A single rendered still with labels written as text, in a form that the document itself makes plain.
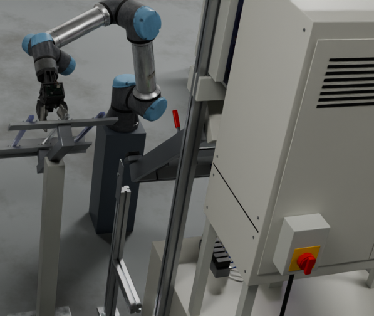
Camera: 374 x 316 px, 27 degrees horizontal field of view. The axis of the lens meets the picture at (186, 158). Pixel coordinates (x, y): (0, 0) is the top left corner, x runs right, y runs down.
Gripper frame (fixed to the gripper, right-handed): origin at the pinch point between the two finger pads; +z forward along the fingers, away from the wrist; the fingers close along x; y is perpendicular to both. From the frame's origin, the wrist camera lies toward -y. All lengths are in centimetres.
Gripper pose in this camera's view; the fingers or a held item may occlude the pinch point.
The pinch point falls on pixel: (55, 129)
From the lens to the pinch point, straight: 258.8
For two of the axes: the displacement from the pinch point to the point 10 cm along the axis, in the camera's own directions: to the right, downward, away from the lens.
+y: 2.9, -4.4, -8.5
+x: 9.3, -0.7, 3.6
